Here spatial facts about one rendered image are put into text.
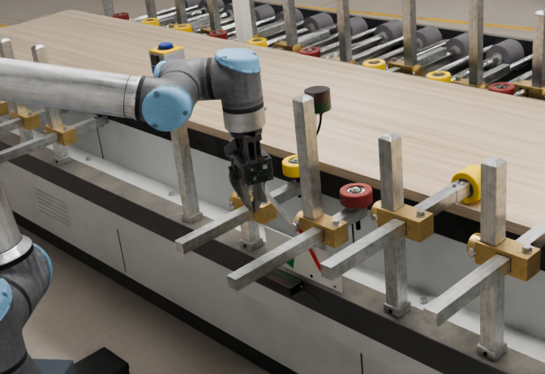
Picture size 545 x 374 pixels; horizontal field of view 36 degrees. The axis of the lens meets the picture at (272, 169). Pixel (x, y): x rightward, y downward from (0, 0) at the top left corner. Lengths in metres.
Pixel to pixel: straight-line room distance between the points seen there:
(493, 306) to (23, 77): 1.03
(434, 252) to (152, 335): 1.45
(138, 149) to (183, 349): 0.75
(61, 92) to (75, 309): 1.92
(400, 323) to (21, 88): 0.96
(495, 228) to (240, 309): 1.37
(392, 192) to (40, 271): 0.88
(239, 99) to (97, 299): 1.93
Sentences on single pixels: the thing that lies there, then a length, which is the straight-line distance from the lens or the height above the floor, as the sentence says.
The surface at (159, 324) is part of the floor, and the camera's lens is 3.28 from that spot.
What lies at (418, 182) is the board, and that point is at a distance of 2.08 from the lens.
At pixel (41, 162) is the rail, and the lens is 3.09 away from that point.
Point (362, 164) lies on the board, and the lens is 2.20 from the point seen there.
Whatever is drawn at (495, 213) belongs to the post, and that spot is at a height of 1.04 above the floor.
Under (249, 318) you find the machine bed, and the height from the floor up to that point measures 0.22.
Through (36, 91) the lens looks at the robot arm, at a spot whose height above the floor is 1.33.
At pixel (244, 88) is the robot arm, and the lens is 1.72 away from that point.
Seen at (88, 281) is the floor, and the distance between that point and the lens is 3.66.
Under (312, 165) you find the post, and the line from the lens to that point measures 1.94.
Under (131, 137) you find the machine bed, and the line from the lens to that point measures 2.98.
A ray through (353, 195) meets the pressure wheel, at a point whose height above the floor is 0.91.
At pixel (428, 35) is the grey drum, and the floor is 0.84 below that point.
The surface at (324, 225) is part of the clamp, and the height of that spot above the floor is 0.87.
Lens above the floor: 1.80
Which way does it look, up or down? 24 degrees down
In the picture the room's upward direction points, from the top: 6 degrees counter-clockwise
